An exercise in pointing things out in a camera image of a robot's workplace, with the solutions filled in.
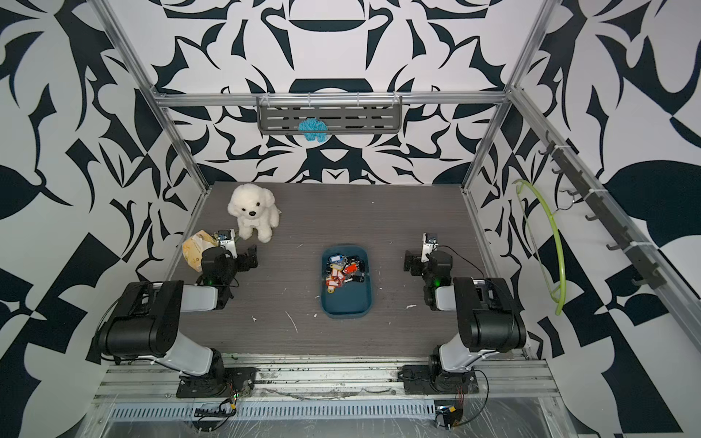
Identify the teal plastic storage box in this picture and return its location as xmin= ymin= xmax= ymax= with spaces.
xmin=319 ymin=245 xmax=374 ymax=319

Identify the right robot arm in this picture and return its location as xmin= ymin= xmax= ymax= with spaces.
xmin=403 ymin=250 xmax=527 ymax=383

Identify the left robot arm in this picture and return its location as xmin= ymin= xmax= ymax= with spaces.
xmin=93 ymin=245 xmax=258 ymax=399

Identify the yellow paper bag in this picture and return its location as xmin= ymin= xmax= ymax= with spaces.
xmin=182 ymin=230 xmax=218 ymax=273

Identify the white plush dog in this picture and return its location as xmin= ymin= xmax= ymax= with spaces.
xmin=227 ymin=184 xmax=280 ymax=243

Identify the blue scrunchie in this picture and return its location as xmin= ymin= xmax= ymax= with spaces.
xmin=298 ymin=118 xmax=328 ymax=142

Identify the green hoop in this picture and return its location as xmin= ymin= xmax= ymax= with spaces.
xmin=512 ymin=179 xmax=567 ymax=317

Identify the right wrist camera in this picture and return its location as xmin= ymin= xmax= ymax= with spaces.
xmin=421 ymin=233 xmax=439 ymax=263

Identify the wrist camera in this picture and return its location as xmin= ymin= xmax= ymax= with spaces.
xmin=421 ymin=233 xmax=439 ymax=263
xmin=214 ymin=229 xmax=237 ymax=258

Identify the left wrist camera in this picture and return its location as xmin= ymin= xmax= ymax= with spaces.
xmin=214 ymin=229 xmax=237 ymax=258

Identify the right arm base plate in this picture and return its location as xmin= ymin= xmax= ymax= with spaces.
xmin=397 ymin=365 xmax=480 ymax=395

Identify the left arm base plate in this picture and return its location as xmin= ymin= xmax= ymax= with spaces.
xmin=176 ymin=367 xmax=257 ymax=399

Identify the white cable duct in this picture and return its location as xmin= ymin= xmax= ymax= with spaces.
xmin=109 ymin=400 xmax=436 ymax=423

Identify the grey metal wall shelf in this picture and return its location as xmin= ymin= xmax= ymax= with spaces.
xmin=256 ymin=93 xmax=403 ymax=135

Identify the black wall hook rail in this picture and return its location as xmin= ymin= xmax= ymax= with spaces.
xmin=544 ymin=134 xmax=667 ymax=289

